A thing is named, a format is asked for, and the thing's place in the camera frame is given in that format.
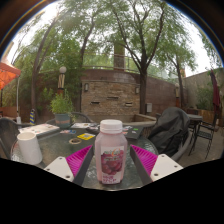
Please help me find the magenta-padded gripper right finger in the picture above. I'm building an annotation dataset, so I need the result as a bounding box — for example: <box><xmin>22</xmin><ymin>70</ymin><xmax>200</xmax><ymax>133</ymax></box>
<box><xmin>129</xmin><ymin>144</ymin><xmax>184</xmax><ymax>187</ymax></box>

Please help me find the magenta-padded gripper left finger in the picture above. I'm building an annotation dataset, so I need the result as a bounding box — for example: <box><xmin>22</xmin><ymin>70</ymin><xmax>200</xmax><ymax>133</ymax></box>
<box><xmin>43</xmin><ymin>144</ymin><xmax>95</xmax><ymax>187</ymax></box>

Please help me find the pink juice bottle white cap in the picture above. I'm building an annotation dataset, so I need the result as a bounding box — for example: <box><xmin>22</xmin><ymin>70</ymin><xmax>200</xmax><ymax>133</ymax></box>
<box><xmin>94</xmin><ymin>119</ymin><xmax>129</xmax><ymax>185</ymax></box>

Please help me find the small tape roll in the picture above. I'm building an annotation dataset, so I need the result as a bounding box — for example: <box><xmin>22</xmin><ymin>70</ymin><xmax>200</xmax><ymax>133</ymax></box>
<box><xmin>68</xmin><ymin>137</ymin><xmax>83</xmax><ymax>146</ymax></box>

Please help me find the yellow card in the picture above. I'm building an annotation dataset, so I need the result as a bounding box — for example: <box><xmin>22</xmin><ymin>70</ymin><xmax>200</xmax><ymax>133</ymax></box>
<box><xmin>76</xmin><ymin>132</ymin><xmax>97</xmax><ymax>141</ymax></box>

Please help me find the dark laptop with stickers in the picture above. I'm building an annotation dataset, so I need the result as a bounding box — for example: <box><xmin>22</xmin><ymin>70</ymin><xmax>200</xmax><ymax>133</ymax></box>
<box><xmin>123</xmin><ymin>125</ymin><xmax>145</xmax><ymax>140</ymax></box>

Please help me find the small colourful card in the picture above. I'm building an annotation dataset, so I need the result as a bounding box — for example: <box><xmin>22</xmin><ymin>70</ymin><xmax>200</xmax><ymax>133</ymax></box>
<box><xmin>59</xmin><ymin>129</ymin><xmax>78</xmax><ymax>135</ymax></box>

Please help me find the white paper booklet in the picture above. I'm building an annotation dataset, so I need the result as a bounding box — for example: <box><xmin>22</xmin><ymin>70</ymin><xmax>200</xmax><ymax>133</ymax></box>
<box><xmin>70</xmin><ymin>122</ymin><xmax>99</xmax><ymax>130</ymax></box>

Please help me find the black jacket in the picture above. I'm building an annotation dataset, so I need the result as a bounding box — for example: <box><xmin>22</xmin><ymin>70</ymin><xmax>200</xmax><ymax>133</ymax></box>
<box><xmin>147</xmin><ymin>106</ymin><xmax>192</xmax><ymax>158</ymax></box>

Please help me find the wicker chair behind plant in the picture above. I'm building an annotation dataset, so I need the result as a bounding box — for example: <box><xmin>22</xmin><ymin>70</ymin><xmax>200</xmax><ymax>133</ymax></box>
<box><xmin>44</xmin><ymin>111</ymin><xmax>96</xmax><ymax>128</ymax></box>

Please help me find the white cylindrical cup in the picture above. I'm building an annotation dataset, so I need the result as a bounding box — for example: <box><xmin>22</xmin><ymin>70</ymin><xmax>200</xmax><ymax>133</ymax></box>
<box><xmin>16</xmin><ymin>131</ymin><xmax>44</xmax><ymax>166</ymax></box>

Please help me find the silver laptop with stickers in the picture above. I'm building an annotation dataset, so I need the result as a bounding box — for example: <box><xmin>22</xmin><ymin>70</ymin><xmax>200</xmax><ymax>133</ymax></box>
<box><xmin>18</xmin><ymin>123</ymin><xmax>61</xmax><ymax>136</ymax></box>

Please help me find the green plant in blue pot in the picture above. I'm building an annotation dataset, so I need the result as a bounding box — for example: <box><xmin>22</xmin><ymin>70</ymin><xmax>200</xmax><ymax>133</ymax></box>
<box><xmin>49</xmin><ymin>89</ymin><xmax>75</xmax><ymax>129</ymax></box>

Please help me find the blue yellow striped cone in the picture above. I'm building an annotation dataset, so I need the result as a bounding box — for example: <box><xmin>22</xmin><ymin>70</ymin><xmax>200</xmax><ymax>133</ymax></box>
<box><xmin>29</xmin><ymin>108</ymin><xmax>36</xmax><ymax>126</ymax></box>

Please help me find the black metal patio chair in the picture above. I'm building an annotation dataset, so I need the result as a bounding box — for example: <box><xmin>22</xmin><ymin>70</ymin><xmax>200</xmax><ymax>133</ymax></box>
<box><xmin>188</xmin><ymin>114</ymin><xmax>218</xmax><ymax>159</ymax></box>

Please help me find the round dark patio table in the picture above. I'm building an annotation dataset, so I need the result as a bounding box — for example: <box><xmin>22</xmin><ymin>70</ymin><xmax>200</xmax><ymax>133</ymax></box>
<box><xmin>186</xmin><ymin>113</ymin><xmax>204</xmax><ymax>122</ymax></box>

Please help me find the grey wicker armchair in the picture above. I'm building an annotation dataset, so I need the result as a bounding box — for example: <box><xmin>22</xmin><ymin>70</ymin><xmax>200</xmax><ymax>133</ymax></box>
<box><xmin>0</xmin><ymin>117</ymin><xmax>33</xmax><ymax>161</ymax></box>

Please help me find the closed dark red umbrella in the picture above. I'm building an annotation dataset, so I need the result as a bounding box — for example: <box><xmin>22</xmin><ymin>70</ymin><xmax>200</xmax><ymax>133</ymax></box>
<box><xmin>209</xmin><ymin>68</ymin><xmax>222</xmax><ymax>114</ymax></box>

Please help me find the orange patio umbrella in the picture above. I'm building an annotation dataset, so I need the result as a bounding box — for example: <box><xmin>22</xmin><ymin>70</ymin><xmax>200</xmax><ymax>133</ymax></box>
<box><xmin>0</xmin><ymin>62</ymin><xmax>22</xmax><ymax>91</ymax></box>

